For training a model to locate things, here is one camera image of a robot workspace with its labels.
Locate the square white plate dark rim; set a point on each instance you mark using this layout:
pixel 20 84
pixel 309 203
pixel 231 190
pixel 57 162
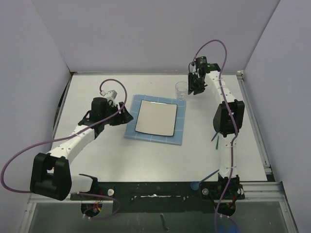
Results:
pixel 156 118

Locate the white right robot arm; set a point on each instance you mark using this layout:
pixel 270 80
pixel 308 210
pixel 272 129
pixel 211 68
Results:
pixel 229 115

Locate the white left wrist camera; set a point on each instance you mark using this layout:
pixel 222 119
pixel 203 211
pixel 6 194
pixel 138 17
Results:
pixel 109 94

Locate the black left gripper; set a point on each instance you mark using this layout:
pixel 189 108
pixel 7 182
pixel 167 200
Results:
pixel 123 118

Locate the blue plastic spoon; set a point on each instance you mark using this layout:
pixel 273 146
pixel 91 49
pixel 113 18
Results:
pixel 196 184

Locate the aluminium table frame rail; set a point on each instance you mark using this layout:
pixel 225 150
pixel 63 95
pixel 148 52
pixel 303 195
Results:
pixel 268 198

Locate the blue grid placemat cloth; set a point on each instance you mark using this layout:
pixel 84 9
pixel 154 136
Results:
pixel 176 139

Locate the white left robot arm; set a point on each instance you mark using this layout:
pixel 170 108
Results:
pixel 51 175

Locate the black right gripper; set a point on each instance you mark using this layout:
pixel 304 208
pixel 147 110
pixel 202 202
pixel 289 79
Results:
pixel 196 89

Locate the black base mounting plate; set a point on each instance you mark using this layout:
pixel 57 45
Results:
pixel 162 197

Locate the clear drinking glass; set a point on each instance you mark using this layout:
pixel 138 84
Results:
pixel 181 90

